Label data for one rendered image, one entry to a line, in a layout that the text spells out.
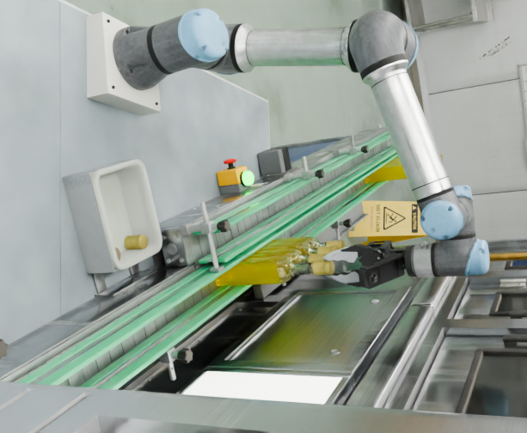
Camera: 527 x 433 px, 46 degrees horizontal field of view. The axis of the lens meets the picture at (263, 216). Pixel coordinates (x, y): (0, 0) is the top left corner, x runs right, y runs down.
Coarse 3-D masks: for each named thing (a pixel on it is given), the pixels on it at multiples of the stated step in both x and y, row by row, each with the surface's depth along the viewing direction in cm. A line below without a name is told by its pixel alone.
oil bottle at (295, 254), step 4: (292, 248) 158; (256, 252) 162; (260, 252) 161; (264, 252) 160; (268, 252) 160; (272, 252) 159; (276, 252) 158; (280, 252) 157; (284, 252) 156; (288, 252) 156; (292, 252) 155; (296, 252) 155; (300, 252) 156; (252, 256) 159; (256, 256) 158; (260, 256) 157; (264, 256) 157; (268, 256) 156; (272, 256) 156; (288, 256) 154; (292, 256) 154; (296, 256) 154; (300, 256) 155; (296, 260) 154
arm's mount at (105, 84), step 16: (96, 16) 142; (96, 32) 142; (112, 32) 143; (96, 48) 141; (112, 48) 142; (96, 64) 141; (112, 64) 142; (96, 80) 141; (112, 80) 141; (96, 96) 141; (112, 96) 142; (128, 96) 145; (144, 96) 151; (144, 112) 155
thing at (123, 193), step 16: (96, 176) 130; (112, 176) 144; (128, 176) 145; (144, 176) 144; (96, 192) 130; (112, 192) 144; (128, 192) 146; (144, 192) 145; (112, 208) 143; (128, 208) 148; (144, 208) 146; (112, 224) 143; (128, 224) 148; (144, 224) 147; (112, 240) 132; (160, 240) 147; (112, 256) 133; (128, 256) 141; (144, 256) 141
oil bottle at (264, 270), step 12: (240, 264) 154; (252, 264) 152; (264, 264) 150; (276, 264) 149; (288, 264) 149; (228, 276) 156; (240, 276) 154; (252, 276) 153; (264, 276) 151; (276, 276) 150; (288, 276) 149
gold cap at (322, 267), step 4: (316, 260) 147; (320, 260) 147; (324, 260) 146; (332, 260) 146; (312, 264) 146; (316, 264) 146; (320, 264) 145; (324, 264) 145; (328, 264) 144; (332, 264) 146; (312, 268) 146; (316, 268) 145; (320, 268) 145; (324, 268) 144; (328, 268) 144; (332, 268) 145; (316, 272) 146; (320, 272) 145; (324, 272) 145; (328, 272) 144; (332, 272) 145
